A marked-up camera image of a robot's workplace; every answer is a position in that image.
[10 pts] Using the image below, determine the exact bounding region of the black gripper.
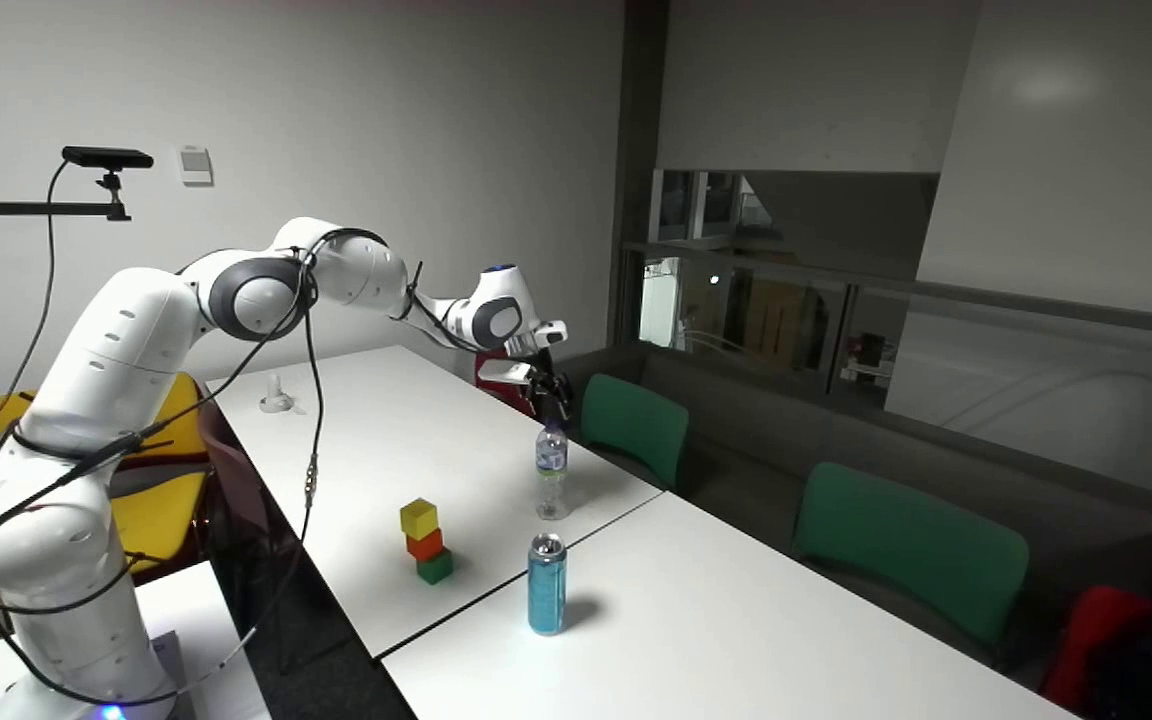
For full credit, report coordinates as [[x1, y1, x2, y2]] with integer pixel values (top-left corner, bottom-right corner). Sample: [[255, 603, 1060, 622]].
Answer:
[[519, 349, 582, 435]]

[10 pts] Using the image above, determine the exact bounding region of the clear plastic water bottle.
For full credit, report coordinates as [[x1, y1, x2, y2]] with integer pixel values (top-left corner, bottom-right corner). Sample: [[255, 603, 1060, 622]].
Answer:
[[532, 419, 574, 524]]

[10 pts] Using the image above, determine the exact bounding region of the red chair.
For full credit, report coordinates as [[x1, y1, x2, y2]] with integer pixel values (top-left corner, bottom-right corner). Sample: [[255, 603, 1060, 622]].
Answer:
[[1040, 580, 1152, 716], [473, 349, 543, 419]]

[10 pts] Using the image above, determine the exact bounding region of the green chair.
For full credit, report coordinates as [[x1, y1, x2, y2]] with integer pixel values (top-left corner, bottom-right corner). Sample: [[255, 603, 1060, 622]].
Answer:
[[791, 461, 1031, 656], [574, 373, 697, 490]]

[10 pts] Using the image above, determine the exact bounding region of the yellow block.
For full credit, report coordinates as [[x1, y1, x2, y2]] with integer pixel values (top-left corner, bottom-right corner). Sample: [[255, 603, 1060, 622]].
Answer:
[[395, 494, 444, 543]]

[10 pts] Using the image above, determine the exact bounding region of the blue drink can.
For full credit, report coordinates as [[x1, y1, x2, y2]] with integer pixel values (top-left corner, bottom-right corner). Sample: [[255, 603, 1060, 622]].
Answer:
[[525, 531, 574, 638]]

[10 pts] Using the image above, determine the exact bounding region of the green block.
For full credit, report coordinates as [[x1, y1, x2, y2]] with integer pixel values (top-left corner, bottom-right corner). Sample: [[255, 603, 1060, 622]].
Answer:
[[414, 547, 466, 587]]

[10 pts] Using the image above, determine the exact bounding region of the grey upholstered bench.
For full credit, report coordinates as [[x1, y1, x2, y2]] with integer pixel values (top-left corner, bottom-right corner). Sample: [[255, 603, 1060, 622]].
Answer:
[[536, 338, 1152, 670]]

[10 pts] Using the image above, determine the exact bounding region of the yellow chair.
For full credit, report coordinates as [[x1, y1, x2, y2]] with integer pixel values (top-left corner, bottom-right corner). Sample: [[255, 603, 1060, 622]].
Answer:
[[0, 373, 214, 580]]

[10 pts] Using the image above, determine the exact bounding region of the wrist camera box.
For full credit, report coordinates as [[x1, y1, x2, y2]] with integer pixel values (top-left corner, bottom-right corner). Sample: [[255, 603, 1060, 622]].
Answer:
[[525, 316, 577, 349]]

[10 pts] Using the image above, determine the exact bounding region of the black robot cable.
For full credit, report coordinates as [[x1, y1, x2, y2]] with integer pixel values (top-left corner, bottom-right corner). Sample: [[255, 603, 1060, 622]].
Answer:
[[0, 242, 332, 720]]

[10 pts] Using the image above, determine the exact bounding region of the white wall switch box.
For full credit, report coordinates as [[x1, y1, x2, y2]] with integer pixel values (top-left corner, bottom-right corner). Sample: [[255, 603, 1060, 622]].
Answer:
[[176, 140, 220, 190]]

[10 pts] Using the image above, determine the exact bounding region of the black stereo camera bar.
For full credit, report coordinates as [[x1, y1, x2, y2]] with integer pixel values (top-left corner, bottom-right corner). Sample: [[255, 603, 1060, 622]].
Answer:
[[60, 140, 156, 173]]

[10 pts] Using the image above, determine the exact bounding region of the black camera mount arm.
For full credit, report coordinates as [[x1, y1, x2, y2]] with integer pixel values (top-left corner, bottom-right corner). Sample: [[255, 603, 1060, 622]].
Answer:
[[0, 167, 137, 235]]

